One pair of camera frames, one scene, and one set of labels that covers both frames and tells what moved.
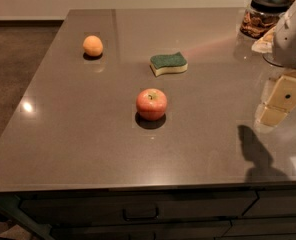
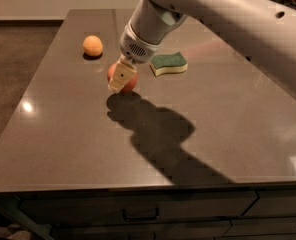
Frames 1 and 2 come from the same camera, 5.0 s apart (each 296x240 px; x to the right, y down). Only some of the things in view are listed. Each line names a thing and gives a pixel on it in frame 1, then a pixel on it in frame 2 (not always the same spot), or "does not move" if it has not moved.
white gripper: (292, 39) to (137, 48)
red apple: (151, 104) to (129, 85)
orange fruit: (93, 45) does not move
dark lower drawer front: (188, 230) does not move
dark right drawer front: (279, 203) does not move
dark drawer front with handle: (93, 207) does not move
